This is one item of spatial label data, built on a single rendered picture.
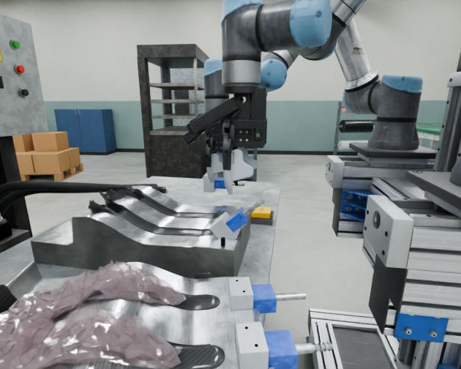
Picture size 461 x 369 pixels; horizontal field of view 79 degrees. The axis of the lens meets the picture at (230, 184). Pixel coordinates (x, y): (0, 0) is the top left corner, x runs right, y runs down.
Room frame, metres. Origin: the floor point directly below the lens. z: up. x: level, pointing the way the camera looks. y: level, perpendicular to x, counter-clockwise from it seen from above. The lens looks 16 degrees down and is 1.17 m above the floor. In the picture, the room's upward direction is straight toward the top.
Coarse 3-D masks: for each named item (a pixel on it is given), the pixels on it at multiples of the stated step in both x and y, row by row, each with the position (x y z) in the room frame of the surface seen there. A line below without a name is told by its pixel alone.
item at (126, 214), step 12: (108, 192) 0.71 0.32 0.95; (120, 192) 0.73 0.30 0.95; (132, 192) 0.77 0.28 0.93; (96, 204) 0.63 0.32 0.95; (108, 204) 0.67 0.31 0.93; (120, 204) 0.67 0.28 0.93; (156, 204) 0.75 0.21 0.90; (120, 216) 0.62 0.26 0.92; (132, 216) 0.65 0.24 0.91; (180, 216) 0.73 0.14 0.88; (192, 216) 0.72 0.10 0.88; (204, 216) 0.72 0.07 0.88; (216, 216) 0.71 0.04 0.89; (144, 228) 0.62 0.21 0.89; (156, 228) 0.64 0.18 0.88; (168, 228) 0.64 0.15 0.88; (180, 228) 0.63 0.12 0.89; (192, 228) 0.63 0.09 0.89; (204, 228) 0.62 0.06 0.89
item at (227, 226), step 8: (264, 200) 0.58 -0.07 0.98; (240, 208) 0.60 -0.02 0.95; (248, 208) 0.58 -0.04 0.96; (256, 208) 0.57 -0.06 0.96; (224, 216) 0.59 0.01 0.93; (232, 216) 0.58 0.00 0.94; (240, 216) 0.56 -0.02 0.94; (248, 216) 0.59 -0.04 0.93; (216, 224) 0.57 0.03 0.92; (224, 224) 0.57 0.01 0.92; (232, 224) 0.57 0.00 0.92; (240, 224) 0.56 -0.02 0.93; (216, 232) 0.57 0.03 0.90; (224, 232) 0.57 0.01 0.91; (232, 232) 0.56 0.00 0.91
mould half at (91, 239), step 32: (160, 192) 0.83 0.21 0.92; (64, 224) 0.71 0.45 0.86; (96, 224) 0.58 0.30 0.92; (128, 224) 0.61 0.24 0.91; (160, 224) 0.66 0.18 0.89; (192, 224) 0.66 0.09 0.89; (64, 256) 0.60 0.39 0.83; (96, 256) 0.58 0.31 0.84; (128, 256) 0.57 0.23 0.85; (160, 256) 0.55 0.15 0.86; (192, 256) 0.54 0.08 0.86; (224, 256) 0.52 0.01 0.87
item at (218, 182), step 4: (204, 176) 0.88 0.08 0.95; (216, 176) 0.90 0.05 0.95; (204, 180) 0.88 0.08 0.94; (208, 180) 0.88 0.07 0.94; (216, 180) 0.87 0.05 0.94; (220, 180) 0.87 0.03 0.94; (204, 184) 0.88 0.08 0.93; (208, 184) 0.88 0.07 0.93; (212, 184) 0.87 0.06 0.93; (216, 184) 0.87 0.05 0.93; (220, 184) 0.87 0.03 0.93; (224, 184) 0.87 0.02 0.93; (240, 184) 0.87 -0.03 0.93; (204, 188) 0.88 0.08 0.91; (208, 188) 0.88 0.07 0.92; (212, 188) 0.87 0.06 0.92; (216, 188) 0.90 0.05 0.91; (220, 188) 0.87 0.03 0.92; (224, 188) 0.87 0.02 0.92; (208, 192) 0.88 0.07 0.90; (212, 192) 0.87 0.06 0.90
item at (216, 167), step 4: (212, 156) 0.87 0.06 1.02; (216, 156) 0.86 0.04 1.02; (212, 160) 0.87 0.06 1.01; (216, 160) 0.86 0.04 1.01; (212, 164) 0.86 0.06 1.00; (216, 164) 0.86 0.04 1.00; (220, 164) 0.86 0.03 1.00; (208, 168) 0.85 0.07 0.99; (212, 168) 0.86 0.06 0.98; (216, 168) 0.86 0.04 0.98; (220, 168) 0.85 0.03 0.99; (208, 172) 0.85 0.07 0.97; (212, 172) 0.86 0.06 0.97; (216, 172) 0.85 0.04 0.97; (208, 176) 0.87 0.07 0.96; (212, 176) 0.87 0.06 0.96; (212, 180) 0.87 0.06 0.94
